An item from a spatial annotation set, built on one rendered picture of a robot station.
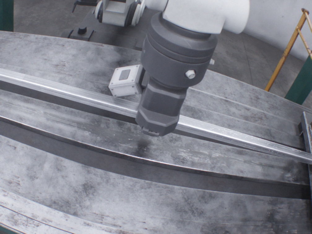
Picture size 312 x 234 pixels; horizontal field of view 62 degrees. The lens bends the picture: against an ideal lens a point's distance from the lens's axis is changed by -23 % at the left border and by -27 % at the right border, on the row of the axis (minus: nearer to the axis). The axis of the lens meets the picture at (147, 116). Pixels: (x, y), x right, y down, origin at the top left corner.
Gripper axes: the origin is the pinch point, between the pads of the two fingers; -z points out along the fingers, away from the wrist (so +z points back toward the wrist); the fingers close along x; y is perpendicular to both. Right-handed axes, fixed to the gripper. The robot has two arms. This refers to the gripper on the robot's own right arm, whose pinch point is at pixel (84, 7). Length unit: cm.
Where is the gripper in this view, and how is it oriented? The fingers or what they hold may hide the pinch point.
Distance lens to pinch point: 149.8
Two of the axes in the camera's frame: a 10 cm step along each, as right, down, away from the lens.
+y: 2.4, 8.0, -5.5
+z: 3.9, -6.0, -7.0
